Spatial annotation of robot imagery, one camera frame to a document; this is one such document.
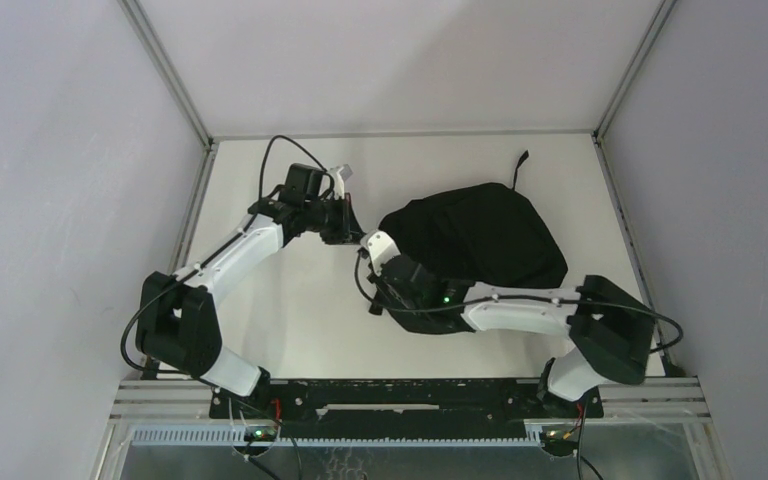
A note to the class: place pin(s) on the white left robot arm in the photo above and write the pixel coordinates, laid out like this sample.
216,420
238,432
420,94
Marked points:
177,322

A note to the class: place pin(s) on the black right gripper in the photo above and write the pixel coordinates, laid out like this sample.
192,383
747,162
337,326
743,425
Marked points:
375,278

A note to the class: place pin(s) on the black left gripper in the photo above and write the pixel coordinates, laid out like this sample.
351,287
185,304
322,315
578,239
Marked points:
348,230

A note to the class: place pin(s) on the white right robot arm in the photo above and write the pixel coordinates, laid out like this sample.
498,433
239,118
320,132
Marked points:
609,329

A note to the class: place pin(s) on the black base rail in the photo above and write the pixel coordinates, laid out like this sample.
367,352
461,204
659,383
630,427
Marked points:
404,409

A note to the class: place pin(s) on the black backpack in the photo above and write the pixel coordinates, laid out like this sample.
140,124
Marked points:
486,233

